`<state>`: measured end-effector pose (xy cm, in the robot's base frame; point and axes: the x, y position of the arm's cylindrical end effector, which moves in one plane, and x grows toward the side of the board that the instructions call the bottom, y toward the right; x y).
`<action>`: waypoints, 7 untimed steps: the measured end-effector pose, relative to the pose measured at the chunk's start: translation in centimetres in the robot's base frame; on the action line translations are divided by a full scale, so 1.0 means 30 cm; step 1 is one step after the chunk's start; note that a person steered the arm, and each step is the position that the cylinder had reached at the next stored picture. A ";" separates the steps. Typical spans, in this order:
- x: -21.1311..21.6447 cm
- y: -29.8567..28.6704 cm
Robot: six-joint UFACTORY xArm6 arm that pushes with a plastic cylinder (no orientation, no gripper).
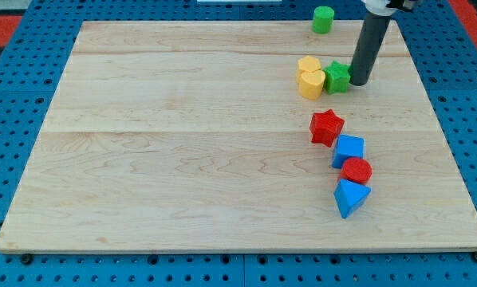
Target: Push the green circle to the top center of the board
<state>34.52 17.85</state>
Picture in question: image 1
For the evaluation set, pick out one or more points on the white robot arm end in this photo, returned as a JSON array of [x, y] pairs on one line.
[[389, 7]]

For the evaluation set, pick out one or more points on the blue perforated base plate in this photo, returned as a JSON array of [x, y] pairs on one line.
[[31, 65]]

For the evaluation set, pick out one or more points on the blue cube block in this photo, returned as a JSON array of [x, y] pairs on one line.
[[347, 147]]

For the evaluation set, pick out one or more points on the blue triangle block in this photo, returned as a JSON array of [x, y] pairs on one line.
[[349, 196]]

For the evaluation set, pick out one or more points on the yellow heart block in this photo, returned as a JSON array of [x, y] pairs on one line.
[[310, 84]]

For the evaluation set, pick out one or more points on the green star block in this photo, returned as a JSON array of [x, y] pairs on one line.
[[337, 78]]

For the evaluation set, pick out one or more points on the red star block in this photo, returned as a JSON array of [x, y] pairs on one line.
[[325, 127]]

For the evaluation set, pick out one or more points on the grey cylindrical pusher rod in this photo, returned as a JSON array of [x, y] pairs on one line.
[[371, 37]]

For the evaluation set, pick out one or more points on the green cylinder block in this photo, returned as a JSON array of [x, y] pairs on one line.
[[322, 19]]

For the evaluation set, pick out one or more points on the yellow hexagon block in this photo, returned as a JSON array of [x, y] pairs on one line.
[[307, 64]]

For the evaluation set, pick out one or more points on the wooden board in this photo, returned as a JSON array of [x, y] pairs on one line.
[[192, 138]]

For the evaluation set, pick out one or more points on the red cylinder block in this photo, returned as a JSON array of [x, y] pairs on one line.
[[356, 170]]

